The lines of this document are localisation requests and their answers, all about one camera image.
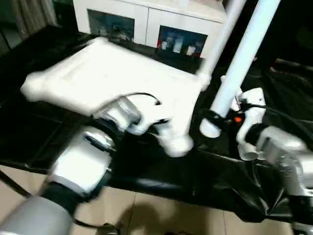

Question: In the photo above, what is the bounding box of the white plastic table top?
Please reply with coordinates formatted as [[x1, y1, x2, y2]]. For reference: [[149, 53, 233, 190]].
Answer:
[[20, 37, 207, 157]]

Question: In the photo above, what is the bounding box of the white plastic table leg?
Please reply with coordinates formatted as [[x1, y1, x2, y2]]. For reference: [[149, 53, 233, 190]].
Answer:
[[239, 142, 261, 161], [197, 0, 246, 92], [200, 0, 282, 139]]

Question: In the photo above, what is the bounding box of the grey curtain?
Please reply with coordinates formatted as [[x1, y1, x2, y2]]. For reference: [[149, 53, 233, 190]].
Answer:
[[12, 0, 58, 35]]

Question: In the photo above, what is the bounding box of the white glass-door cabinet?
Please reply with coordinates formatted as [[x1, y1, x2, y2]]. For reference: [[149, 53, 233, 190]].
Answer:
[[72, 0, 228, 60]]

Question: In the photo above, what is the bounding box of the black work mat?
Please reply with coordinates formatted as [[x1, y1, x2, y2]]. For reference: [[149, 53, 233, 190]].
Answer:
[[0, 24, 313, 225]]

